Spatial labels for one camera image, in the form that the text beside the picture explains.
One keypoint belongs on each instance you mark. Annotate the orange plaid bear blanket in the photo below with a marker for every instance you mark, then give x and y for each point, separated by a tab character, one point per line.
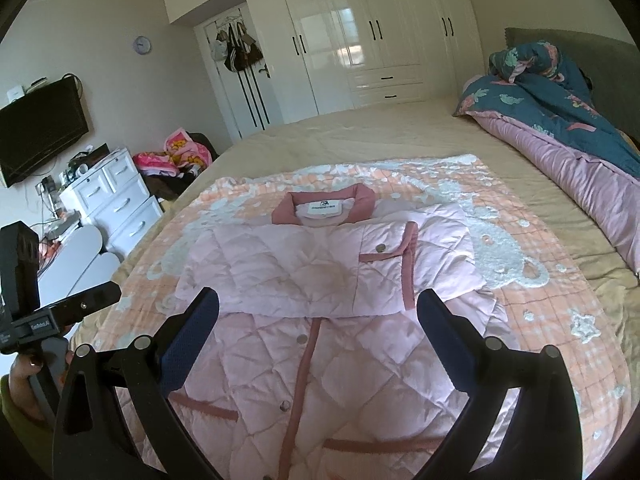
546	297

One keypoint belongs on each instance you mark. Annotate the black wall television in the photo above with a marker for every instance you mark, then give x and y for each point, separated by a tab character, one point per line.
38	126

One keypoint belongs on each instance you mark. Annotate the round wall clock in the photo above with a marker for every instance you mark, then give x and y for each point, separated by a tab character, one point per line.
142	45

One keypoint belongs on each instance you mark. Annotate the white door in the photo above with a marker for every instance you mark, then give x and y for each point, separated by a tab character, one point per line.
246	99

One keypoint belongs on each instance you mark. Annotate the bags hanging on door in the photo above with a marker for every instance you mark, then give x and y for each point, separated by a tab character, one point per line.
236	48

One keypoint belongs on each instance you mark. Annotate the teal and pink duvet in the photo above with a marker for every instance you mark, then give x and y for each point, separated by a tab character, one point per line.
536	99

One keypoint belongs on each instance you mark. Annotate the pink cartoon blanket pile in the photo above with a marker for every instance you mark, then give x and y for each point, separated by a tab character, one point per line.
181	155

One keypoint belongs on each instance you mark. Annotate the green sleeve forearm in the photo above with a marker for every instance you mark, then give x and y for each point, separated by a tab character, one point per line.
26	445

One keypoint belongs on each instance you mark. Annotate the pink quilted jacket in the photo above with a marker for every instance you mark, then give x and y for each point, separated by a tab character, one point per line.
317	367

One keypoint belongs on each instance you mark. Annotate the white glossy wardrobe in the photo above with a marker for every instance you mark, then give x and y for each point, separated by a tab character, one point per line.
322	56

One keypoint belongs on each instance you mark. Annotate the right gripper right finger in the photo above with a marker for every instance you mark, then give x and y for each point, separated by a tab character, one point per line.
543	439

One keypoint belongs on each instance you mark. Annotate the grey padded headboard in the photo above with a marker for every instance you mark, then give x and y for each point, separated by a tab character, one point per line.
611	66

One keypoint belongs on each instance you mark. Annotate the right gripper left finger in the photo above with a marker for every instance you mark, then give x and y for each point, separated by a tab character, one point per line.
91	437

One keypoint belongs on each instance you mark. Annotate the white drawer chest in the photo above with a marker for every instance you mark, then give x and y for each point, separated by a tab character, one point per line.
113	197

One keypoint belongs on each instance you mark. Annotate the white curved desk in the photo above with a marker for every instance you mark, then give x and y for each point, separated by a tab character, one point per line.
79	265

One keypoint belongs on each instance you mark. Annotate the bed with tan sheet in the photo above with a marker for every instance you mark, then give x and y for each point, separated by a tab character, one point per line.
427	130

